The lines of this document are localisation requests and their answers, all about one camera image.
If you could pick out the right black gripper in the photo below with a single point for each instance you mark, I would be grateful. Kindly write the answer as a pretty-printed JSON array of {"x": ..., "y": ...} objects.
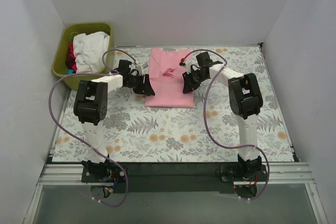
[{"x": 191, "y": 79}]

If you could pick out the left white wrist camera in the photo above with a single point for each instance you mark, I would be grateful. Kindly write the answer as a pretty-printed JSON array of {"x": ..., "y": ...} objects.
[{"x": 141, "y": 66}]

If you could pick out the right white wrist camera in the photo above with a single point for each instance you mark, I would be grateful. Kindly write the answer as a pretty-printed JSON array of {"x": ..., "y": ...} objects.
[{"x": 185, "y": 65}]

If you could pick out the pink t-shirt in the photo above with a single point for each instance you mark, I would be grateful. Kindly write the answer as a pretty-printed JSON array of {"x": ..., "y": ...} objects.
[{"x": 166, "y": 79}]

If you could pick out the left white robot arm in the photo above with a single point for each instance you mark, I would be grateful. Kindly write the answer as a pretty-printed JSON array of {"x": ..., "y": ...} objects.
[{"x": 91, "y": 102}]

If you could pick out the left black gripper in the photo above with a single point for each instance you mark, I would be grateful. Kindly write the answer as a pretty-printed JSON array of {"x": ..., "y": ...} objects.
[{"x": 142, "y": 83}]

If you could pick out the aluminium frame rail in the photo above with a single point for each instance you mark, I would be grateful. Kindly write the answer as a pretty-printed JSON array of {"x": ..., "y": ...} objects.
[{"x": 61, "y": 174}]

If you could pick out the white t-shirt in bin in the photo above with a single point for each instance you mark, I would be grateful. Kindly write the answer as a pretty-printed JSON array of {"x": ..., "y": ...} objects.
[{"x": 88, "y": 51}]

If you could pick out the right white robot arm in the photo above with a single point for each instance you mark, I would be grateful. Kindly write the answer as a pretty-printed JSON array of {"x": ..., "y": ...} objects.
[{"x": 245, "y": 101}]

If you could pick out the dark red garment in bin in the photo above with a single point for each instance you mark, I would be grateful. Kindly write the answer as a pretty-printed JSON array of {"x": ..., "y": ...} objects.
[{"x": 70, "y": 60}]

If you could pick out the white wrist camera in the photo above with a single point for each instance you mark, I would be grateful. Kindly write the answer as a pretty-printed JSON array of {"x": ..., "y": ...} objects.
[
  {"x": 141, "y": 66},
  {"x": 185, "y": 65}
]

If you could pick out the floral patterned table mat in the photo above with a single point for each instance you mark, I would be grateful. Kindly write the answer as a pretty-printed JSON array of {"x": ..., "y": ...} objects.
[{"x": 134, "y": 132}]

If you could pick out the turquoise garment in bin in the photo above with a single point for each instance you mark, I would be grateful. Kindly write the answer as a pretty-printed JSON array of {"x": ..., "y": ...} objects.
[{"x": 70, "y": 71}]

